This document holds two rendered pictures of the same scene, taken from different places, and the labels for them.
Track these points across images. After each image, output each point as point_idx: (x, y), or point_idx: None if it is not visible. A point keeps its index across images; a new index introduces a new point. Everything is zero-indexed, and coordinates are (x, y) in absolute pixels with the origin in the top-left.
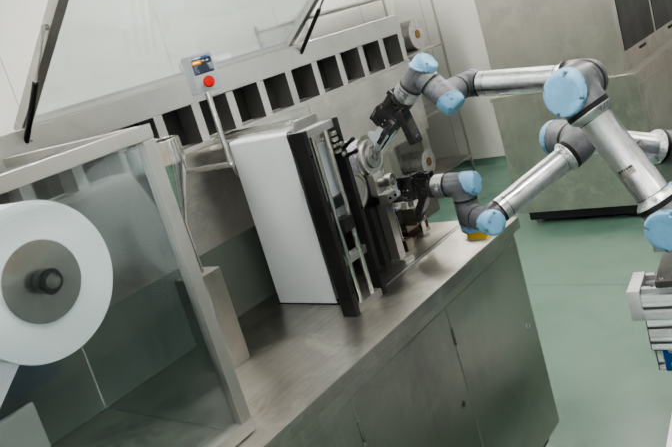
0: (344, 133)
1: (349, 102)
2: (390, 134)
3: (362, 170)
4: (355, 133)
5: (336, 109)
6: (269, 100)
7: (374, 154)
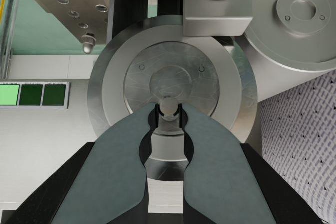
0: (46, 135)
1: (6, 178)
2: (144, 202)
3: (235, 61)
4: (21, 127)
5: (43, 177)
6: (153, 219)
7: (169, 93)
